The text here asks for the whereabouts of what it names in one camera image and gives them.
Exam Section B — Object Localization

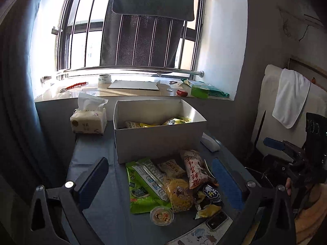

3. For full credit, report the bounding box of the bread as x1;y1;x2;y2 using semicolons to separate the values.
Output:
163;178;193;213

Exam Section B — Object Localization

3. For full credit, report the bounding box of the clear jelly cup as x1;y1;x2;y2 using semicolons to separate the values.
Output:
150;206;175;227

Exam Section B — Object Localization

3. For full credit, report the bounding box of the beige chip bag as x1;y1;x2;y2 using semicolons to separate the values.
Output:
125;121;141;129

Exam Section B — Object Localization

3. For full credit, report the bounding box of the yellow green snack bag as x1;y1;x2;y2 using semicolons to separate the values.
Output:
162;117;191;126

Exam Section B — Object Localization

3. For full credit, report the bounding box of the yellow snack bar packet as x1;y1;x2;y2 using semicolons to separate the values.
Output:
139;123;158;128

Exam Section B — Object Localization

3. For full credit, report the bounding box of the person's right hand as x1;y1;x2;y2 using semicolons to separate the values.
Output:
285;178;296;196

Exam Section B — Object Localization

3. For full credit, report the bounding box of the black potato chip bag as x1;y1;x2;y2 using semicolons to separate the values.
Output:
193;183;223;219

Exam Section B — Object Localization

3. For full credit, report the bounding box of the brown white patterned snack bag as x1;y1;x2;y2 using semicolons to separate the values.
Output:
180;150;219;189

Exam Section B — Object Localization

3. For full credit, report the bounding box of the white remote control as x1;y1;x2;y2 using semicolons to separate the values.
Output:
201;133;220;153

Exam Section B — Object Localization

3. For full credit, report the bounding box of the smartphone with cartoon case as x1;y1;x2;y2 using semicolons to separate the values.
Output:
167;211;233;244

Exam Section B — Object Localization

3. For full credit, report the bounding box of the white towel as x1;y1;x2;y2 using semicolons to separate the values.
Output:
272;69;311;129

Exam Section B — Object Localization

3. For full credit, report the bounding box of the green seaweed snack packet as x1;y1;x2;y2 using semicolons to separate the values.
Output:
125;161;171;214

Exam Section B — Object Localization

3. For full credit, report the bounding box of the small beige snack packet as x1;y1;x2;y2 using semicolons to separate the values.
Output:
158;159;186;178

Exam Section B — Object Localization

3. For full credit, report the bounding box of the blue curtain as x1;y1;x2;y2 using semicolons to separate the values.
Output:
0;0;67;184

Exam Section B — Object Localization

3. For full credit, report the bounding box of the tissue pack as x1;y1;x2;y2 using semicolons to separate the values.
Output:
70;93;109;135

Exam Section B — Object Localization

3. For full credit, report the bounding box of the green plastic bag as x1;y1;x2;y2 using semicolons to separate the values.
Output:
182;79;230;99

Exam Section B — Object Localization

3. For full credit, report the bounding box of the white cardboard box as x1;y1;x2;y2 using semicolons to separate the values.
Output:
113;99;207;164

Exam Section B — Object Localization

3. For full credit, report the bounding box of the green round container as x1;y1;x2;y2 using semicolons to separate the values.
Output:
191;85;209;99

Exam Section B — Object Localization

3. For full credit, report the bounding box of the red small object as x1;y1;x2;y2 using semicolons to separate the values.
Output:
176;89;188;97

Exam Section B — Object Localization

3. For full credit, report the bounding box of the grey board on sill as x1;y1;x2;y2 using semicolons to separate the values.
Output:
108;80;159;91

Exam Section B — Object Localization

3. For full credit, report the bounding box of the tape roll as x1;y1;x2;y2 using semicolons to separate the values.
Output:
98;74;112;84

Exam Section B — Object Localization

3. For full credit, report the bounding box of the dark grey hanging towel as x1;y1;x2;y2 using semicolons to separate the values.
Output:
100;0;195;68

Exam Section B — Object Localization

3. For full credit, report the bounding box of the metal window rail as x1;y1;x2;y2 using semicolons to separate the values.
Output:
40;65;205;84

